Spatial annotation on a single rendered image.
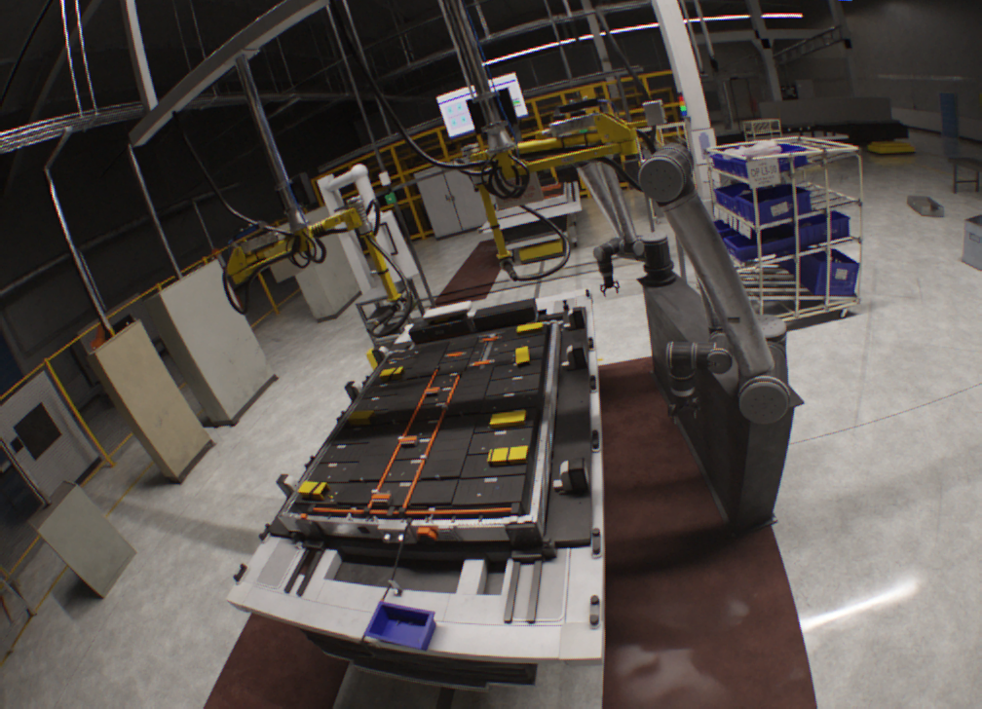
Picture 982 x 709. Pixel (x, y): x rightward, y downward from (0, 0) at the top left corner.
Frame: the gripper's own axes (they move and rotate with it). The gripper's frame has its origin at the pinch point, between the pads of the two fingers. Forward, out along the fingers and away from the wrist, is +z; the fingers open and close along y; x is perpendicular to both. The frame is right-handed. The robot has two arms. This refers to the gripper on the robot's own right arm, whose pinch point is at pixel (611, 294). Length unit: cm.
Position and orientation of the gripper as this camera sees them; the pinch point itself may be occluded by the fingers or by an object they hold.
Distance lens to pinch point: 319.2
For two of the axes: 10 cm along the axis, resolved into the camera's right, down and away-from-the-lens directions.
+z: 2.9, 8.5, 4.3
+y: 9.6, -2.5, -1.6
